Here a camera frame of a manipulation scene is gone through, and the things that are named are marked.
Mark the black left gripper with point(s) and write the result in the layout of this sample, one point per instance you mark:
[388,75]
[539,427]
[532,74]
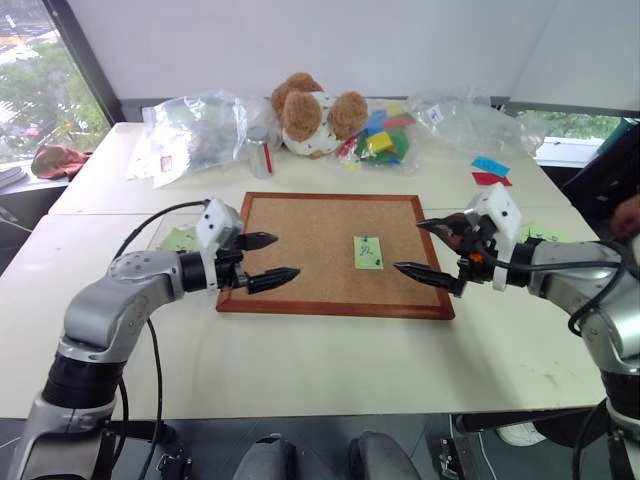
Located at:
[231,270]

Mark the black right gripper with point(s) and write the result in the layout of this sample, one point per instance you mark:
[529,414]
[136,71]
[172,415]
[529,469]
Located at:
[477,260]

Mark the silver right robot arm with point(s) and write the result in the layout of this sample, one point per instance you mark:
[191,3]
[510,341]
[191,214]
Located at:
[595,290]

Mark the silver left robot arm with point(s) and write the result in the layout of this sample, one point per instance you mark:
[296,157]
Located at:
[110,300]

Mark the wood framed cork board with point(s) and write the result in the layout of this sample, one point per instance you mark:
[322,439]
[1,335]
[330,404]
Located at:
[310,250]

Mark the green card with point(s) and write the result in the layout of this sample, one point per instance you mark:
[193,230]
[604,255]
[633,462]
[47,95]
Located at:
[367,252]
[177,240]
[547,233]

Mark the red card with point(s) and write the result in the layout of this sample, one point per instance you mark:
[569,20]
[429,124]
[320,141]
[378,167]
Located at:
[492,178]

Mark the blue card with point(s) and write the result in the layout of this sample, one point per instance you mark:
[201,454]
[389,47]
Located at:
[491,165]

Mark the person's hand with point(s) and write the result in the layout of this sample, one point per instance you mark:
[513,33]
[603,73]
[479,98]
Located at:
[627,217]

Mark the plastic bag of coloured blocks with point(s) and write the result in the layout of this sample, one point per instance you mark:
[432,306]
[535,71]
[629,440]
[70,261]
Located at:
[385,140]

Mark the yellow foam block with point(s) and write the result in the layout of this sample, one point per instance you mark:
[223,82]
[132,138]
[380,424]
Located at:
[379,142]

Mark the large crumpled clear plastic bag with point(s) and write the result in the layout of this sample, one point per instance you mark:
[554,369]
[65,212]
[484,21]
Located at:
[470,122]

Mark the clear plastic bag red label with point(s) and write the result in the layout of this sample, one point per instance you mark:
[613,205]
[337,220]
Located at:
[195,135]

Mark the brown white teddy bear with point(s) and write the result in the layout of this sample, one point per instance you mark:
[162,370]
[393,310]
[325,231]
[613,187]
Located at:
[305,115]

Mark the dark clothed person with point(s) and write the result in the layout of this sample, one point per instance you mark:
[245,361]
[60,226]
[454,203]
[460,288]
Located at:
[600,185]

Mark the grey rounded shape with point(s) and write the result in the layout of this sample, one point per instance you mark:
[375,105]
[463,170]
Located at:
[265,457]
[382,457]

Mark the white shoe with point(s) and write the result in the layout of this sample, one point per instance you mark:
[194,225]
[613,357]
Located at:
[520,434]

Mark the brown cloth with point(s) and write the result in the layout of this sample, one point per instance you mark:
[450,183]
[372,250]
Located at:
[57,161]

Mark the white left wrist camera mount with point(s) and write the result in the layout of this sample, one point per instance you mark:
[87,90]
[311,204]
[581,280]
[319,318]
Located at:
[217,220]

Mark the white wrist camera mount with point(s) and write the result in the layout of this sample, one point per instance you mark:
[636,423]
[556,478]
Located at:
[500,210]
[217,220]

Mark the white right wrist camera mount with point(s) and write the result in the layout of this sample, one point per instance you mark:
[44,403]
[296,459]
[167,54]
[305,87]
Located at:
[500,210]

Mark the black table leg bracket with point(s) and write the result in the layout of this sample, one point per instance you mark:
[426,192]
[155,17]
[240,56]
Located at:
[450,457]
[175,467]

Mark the black window frame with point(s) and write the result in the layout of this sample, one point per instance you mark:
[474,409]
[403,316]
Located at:
[87,55]

